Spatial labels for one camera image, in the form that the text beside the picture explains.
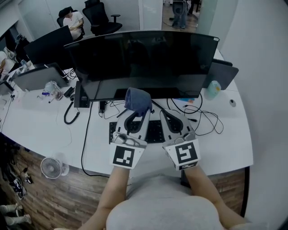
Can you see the white desk fan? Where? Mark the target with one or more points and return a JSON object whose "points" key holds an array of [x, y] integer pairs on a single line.
{"points": [[51, 167]]}

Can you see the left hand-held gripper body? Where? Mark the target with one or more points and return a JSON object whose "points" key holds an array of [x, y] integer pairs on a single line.
{"points": [[126, 155]]}

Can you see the black rectangular pad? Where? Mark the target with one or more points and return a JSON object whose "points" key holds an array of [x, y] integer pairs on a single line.
{"points": [[185, 179]]}

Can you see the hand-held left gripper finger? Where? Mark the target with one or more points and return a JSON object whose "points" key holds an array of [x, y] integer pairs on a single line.
{"points": [[120, 125], [144, 128]]}

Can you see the blue cloth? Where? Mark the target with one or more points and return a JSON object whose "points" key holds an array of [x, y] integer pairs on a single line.
{"points": [[137, 98]]}

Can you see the glass wall with white blinds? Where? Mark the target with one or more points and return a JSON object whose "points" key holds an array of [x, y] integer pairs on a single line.
{"points": [[126, 13]]}

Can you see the blue and white packet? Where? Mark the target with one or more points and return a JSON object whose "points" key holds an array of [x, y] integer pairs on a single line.
{"points": [[46, 93]]}

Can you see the grey round device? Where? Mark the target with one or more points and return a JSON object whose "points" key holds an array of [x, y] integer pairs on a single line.
{"points": [[178, 10]]}

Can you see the large curved black monitor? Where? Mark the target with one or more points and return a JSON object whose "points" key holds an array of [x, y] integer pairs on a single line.
{"points": [[144, 63]]}

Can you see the frosted glass panel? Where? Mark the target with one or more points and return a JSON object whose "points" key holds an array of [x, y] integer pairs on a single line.
{"points": [[208, 13]]}

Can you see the person's right forearm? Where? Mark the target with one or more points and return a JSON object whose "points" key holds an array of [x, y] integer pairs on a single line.
{"points": [[207, 195]]}

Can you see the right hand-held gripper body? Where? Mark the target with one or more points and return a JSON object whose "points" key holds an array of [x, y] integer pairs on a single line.
{"points": [[186, 152]]}

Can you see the black office chair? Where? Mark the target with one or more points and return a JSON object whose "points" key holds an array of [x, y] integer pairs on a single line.
{"points": [[21, 49], [60, 19], [99, 18]]}

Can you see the grey laptop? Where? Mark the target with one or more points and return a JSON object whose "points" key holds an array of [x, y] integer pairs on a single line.
{"points": [[38, 77]]}

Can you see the person's grey shirt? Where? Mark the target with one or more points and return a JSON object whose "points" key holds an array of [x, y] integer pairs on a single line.
{"points": [[162, 202]]}

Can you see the black plug adapter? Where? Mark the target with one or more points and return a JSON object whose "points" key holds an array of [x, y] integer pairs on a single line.
{"points": [[102, 107]]}

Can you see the black computer monitor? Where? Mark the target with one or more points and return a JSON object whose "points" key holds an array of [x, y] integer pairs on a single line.
{"points": [[49, 47]]}

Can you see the clear plastic bottle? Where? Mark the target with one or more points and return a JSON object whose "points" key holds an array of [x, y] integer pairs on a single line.
{"points": [[50, 86]]}

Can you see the clear water bottle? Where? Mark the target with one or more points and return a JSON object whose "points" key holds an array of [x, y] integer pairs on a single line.
{"points": [[23, 64]]}

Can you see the pale green bottle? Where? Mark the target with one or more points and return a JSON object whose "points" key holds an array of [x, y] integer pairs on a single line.
{"points": [[212, 91]]}

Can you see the small white round device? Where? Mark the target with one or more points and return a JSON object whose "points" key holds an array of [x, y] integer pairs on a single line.
{"points": [[232, 102]]}

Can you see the clear cup with brown contents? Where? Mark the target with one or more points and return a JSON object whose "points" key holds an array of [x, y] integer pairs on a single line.
{"points": [[58, 95]]}

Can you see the black power adapter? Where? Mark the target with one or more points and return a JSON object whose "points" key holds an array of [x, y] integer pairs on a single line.
{"points": [[68, 91]]}

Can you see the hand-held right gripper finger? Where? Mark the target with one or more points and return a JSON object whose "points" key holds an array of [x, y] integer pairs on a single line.
{"points": [[184, 123], [163, 125]]}

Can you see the person's left forearm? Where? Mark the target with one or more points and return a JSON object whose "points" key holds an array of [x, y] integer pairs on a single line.
{"points": [[112, 191]]}

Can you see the black keyboard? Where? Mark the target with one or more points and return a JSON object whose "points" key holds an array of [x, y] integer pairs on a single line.
{"points": [[155, 132]]}

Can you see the grey round puck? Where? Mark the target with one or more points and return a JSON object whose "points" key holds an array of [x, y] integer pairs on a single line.
{"points": [[72, 97]]}

